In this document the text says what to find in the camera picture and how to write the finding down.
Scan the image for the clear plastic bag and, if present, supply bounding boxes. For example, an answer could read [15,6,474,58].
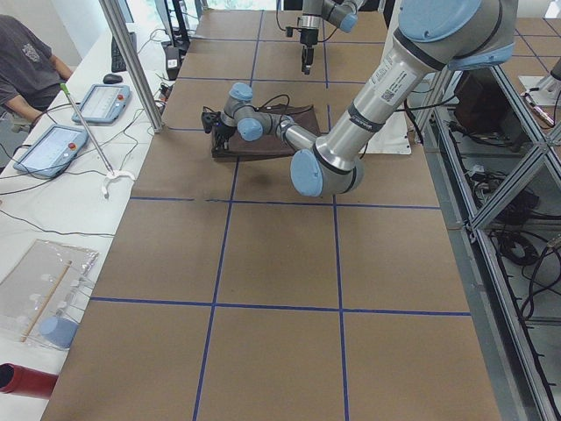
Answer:
[1,239,99,350]

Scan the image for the reacher grabber stick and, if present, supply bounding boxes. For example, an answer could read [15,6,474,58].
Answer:
[60,83,136,199]

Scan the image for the near teach pendant tablet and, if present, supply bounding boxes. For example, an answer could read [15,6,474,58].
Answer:
[13,125,89,179]

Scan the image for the teach pendant tablet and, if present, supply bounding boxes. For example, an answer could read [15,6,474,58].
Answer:
[13,125,89,179]
[78,84,131,125]

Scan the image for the black keyboard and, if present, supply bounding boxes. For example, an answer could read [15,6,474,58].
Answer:
[110,32,137,73]

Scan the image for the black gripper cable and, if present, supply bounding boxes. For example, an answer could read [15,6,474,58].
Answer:
[253,92,293,116]

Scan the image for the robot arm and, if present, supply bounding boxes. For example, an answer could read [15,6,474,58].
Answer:
[298,0,363,75]
[202,1,518,196]

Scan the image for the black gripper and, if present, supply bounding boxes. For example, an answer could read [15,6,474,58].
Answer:
[300,26,319,74]
[214,120,237,152]

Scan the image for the dark brown t-shirt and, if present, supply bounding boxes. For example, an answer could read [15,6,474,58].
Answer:
[202,104,321,161]

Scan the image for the red cylinder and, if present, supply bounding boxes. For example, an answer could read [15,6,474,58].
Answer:
[1,363,58,399]

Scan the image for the black computer mouse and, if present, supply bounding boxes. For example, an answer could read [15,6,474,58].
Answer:
[103,74,123,85]

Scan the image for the aluminium table frame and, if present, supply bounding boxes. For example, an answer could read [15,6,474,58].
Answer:
[419,56,560,420]

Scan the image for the blue cap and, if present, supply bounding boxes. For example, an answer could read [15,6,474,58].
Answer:
[39,316,79,349]

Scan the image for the aluminium frame post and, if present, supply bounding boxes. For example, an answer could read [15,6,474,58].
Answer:
[99,0,163,133]

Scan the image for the far teach pendant tablet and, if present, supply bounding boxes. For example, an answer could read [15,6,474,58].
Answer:
[78,84,131,125]

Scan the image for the seated person grey shirt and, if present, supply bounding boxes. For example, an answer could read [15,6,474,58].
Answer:
[1,15,73,125]

